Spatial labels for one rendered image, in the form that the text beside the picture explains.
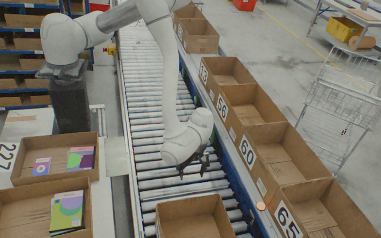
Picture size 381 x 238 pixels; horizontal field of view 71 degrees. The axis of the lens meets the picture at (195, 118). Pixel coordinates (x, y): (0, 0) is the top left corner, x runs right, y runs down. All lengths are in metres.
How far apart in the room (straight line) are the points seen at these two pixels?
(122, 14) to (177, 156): 0.72
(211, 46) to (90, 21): 1.25
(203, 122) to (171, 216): 0.49
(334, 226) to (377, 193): 1.77
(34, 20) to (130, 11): 1.49
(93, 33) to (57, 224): 0.92
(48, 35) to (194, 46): 1.32
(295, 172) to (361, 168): 1.84
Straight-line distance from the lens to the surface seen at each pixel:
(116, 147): 1.66
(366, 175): 3.30
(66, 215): 1.38
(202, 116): 1.09
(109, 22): 1.45
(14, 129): 1.92
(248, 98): 1.89
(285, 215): 1.23
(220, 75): 2.17
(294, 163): 1.60
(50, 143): 1.71
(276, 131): 1.60
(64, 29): 1.46
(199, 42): 2.43
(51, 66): 1.55
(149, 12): 1.04
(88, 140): 1.68
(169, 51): 1.06
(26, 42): 2.81
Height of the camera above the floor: 1.94
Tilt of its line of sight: 39 degrees down
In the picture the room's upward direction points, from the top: 10 degrees clockwise
